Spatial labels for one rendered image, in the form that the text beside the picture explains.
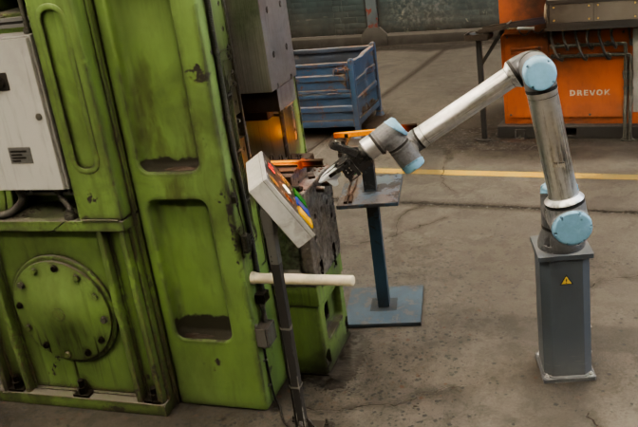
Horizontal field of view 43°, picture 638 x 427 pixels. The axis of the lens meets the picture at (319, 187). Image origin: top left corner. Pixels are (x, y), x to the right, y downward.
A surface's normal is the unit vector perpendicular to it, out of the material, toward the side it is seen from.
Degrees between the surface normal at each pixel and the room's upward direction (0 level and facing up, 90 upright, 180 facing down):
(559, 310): 90
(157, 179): 90
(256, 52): 90
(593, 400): 0
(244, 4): 90
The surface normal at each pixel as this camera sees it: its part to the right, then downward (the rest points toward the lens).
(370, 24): -0.42, 0.37
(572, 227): -0.06, 0.43
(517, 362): -0.13, -0.93
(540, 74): -0.11, 0.23
